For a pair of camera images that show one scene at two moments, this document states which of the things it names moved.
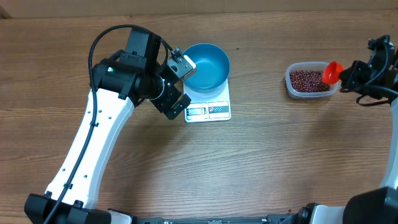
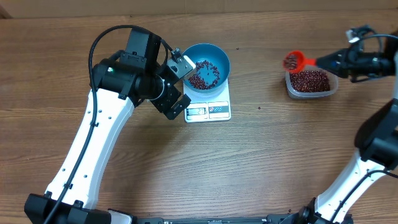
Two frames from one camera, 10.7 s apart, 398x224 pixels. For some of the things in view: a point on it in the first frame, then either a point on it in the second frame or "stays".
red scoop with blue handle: (330, 74) -> (294, 61)
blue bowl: (212, 68) stays
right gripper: (352, 76) -> (343, 62)
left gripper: (165, 106) stays
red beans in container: (308, 81) stays
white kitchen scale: (214, 106) stays
